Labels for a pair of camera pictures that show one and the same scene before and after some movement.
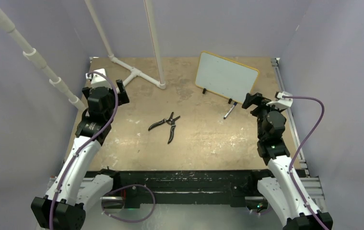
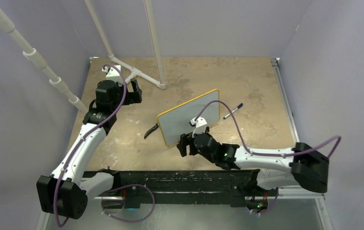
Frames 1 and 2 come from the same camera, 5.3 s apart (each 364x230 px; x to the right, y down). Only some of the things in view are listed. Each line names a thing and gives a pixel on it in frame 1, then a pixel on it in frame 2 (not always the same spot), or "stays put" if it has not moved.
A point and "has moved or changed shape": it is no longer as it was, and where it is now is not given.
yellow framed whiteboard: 227,78 to 175,121
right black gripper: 257,99 to 186,139
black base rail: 140,188 stays put
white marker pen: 232,106 has moved or changed shape
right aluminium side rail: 292,120 stays put
